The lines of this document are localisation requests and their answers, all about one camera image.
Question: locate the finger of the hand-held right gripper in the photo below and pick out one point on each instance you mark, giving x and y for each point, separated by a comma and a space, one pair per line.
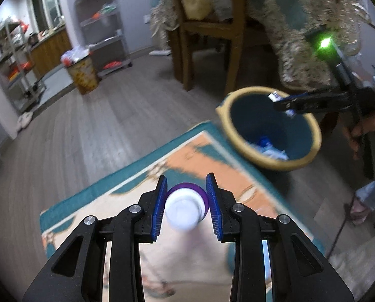
288, 105
299, 95

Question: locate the yellow seat cushion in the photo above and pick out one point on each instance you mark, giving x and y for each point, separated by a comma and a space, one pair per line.
195, 4

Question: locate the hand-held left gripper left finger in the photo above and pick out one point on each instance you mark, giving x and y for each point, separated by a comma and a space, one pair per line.
159, 207

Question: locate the round bin with yellow rim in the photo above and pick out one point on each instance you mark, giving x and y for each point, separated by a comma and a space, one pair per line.
253, 122

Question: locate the lace tablecloth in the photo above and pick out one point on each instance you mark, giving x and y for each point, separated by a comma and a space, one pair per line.
300, 50

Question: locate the wooden chair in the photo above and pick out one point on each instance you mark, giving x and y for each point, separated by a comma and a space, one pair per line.
206, 37

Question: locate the white cloth on floor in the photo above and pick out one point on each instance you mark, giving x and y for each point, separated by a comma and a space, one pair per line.
26, 121

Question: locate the small white and blue wrapper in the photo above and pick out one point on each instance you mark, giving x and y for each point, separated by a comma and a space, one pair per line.
274, 96

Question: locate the floral patterned bin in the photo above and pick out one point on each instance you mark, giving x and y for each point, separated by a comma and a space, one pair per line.
83, 77

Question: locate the teal and orange rug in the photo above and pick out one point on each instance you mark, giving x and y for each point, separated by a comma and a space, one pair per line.
187, 154

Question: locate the kitchen window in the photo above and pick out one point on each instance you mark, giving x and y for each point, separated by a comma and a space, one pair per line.
44, 4

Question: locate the white bottle with purple cap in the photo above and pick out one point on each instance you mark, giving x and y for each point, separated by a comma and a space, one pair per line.
182, 210

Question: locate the tall metal shelf rack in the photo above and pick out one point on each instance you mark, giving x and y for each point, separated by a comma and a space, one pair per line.
104, 31

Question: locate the white plastic bag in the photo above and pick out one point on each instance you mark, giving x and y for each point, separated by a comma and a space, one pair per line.
75, 55

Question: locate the wooden kitchen cabinet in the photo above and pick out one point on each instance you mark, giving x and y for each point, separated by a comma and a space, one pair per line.
50, 53

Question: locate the person's leg in patterned pants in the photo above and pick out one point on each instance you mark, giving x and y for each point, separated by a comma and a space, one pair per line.
373, 192

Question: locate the lace chair cover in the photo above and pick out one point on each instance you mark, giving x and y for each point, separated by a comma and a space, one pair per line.
160, 22

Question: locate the low metal shelf rack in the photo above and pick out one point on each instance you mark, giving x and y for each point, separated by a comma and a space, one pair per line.
14, 66

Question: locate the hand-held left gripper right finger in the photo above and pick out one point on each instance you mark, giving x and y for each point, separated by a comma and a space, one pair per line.
213, 207

